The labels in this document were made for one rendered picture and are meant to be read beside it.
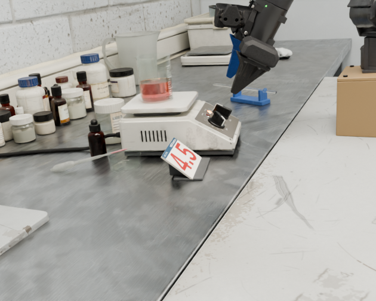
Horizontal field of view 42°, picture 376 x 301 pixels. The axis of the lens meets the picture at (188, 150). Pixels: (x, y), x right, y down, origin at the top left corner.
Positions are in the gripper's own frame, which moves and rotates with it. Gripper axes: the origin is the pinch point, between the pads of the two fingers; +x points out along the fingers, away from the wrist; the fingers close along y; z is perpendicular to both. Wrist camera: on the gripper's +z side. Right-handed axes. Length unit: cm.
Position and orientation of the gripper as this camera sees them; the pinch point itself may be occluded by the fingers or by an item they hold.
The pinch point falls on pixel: (239, 67)
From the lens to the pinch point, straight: 87.2
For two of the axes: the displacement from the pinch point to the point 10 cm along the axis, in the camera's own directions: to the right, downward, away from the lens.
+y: 0.1, 4.3, -9.0
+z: -9.1, -3.7, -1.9
